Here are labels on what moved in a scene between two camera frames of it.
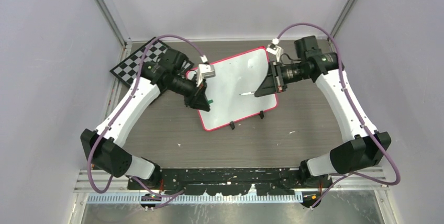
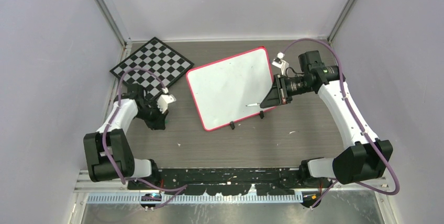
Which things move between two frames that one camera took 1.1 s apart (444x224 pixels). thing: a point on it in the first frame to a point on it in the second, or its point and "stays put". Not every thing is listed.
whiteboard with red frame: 226,80 stays put
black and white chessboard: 128,70 stays put
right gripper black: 273,82 to 278,94
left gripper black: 198,99 to 159,123
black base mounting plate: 223,181 stays put
